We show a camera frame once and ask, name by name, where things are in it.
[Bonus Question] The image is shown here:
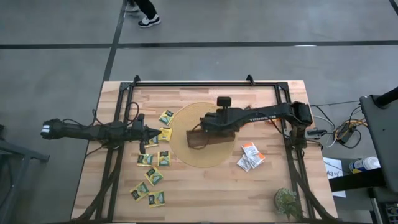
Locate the black power adapter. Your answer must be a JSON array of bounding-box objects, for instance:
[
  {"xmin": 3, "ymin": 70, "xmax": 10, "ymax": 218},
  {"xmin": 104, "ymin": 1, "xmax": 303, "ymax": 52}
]
[{"xmin": 334, "ymin": 124, "xmax": 362, "ymax": 146}]

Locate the white paper sheet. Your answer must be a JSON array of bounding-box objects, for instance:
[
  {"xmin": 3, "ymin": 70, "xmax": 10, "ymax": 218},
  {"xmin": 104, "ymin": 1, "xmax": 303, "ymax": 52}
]
[{"xmin": 322, "ymin": 156, "xmax": 347, "ymax": 198}]

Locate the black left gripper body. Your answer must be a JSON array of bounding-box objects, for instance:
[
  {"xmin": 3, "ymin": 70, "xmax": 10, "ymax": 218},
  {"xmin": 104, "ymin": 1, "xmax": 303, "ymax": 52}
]
[{"xmin": 124, "ymin": 113, "xmax": 150, "ymax": 156}]

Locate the gray metal stand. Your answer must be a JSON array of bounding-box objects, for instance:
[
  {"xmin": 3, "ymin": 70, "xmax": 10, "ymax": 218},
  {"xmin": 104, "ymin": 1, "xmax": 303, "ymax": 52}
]
[{"xmin": 0, "ymin": 124, "xmax": 50, "ymax": 224}]

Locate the gray cart top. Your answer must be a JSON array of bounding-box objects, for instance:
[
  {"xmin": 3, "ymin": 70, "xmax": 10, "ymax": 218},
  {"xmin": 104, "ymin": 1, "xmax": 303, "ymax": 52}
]
[{"xmin": 359, "ymin": 93, "xmax": 398, "ymax": 194}]

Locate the brown wooden tea box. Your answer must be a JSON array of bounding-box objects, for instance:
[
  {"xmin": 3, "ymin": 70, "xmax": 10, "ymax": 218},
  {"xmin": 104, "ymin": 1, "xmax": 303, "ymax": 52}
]
[{"xmin": 185, "ymin": 128, "xmax": 236, "ymax": 148}]

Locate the white wipes canister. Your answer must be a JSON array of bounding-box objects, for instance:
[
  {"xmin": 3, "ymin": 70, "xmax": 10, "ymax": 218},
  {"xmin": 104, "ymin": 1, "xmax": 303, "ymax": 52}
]
[{"xmin": 348, "ymin": 156, "xmax": 381, "ymax": 174}]

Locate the black metal rig frame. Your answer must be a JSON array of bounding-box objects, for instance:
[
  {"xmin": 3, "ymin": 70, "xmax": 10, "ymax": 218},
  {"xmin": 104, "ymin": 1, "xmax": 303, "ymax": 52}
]
[{"xmin": 73, "ymin": 74, "xmax": 340, "ymax": 224}]

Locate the person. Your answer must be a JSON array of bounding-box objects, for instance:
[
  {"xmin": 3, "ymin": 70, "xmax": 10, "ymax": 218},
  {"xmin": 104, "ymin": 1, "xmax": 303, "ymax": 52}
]
[{"xmin": 126, "ymin": 0, "xmax": 162, "ymax": 29}]

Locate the small gray device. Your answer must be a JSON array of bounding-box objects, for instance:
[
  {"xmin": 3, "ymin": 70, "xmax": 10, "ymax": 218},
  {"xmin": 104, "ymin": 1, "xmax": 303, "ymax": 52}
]
[{"xmin": 306, "ymin": 128, "xmax": 328, "ymax": 140}]

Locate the round woven placemat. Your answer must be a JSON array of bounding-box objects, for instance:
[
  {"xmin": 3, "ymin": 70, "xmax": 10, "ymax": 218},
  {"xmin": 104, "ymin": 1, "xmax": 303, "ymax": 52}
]
[{"xmin": 169, "ymin": 101, "xmax": 239, "ymax": 169}]

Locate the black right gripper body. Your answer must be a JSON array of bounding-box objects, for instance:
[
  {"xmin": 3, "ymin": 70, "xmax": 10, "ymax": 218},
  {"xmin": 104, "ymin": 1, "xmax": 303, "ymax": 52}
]
[{"xmin": 200, "ymin": 96, "xmax": 242, "ymax": 135}]

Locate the black cart crossbar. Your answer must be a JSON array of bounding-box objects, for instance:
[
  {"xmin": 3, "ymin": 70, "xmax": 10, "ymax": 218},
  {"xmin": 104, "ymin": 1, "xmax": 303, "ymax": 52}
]
[{"xmin": 328, "ymin": 167, "xmax": 388, "ymax": 192}]

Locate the black floor cable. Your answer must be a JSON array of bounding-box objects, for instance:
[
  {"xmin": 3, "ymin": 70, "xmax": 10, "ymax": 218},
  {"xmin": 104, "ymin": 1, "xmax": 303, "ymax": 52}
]
[{"xmin": 310, "ymin": 100, "xmax": 361, "ymax": 108}]

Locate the white orange tea packet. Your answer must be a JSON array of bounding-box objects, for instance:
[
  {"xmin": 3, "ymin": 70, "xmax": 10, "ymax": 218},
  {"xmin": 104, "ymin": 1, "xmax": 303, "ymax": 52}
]
[
  {"xmin": 241, "ymin": 142, "xmax": 261, "ymax": 157},
  {"xmin": 248, "ymin": 151, "xmax": 266, "ymax": 170},
  {"xmin": 236, "ymin": 156, "xmax": 252, "ymax": 173}
]

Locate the small potted green plant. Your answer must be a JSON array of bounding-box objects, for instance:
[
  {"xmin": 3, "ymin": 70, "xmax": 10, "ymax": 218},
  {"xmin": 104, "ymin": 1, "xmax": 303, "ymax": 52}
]
[{"xmin": 273, "ymin": 187, "xmax": 304, "ymax": 222}]

